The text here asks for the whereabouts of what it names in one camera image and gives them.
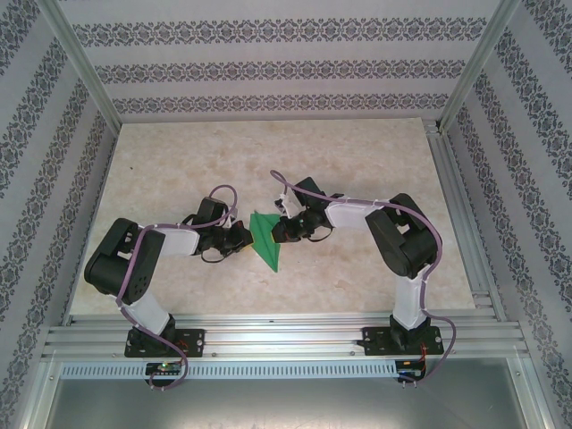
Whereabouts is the green paper sheet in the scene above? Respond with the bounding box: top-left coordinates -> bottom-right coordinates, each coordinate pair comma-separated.
248,209 -> 283,273

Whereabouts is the grey metal sheet panel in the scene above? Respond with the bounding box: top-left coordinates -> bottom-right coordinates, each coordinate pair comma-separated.
44,377 -> 546,429

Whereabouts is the aluminium mounting rail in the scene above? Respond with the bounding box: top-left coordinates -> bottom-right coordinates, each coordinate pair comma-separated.
42,312 -> 532,360

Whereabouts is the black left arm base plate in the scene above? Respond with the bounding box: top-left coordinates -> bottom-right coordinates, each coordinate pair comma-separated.
126,328 -> 207,359

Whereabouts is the slotted grey cable duct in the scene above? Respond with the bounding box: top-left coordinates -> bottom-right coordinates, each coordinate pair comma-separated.
59,360 -> 400,379

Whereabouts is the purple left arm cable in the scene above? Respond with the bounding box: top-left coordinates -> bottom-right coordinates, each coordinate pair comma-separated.
115,184 -> 239,393

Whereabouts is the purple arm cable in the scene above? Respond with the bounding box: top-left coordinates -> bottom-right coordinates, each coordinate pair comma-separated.
268,168 -> 459,386
115,184 -> 239,393

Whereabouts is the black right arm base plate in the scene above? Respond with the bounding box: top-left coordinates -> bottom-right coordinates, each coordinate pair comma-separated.
362,325 -> 444,358

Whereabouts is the aluminium side rail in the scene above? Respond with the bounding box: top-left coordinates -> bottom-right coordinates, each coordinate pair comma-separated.
424,119 -> 509,323

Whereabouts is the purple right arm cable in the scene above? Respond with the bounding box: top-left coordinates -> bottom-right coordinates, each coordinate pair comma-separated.
268,168 -> 459,386

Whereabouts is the aluminium frame post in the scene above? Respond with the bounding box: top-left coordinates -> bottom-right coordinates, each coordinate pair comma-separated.
439,0 -> 523,134
38,0 -> 122,130

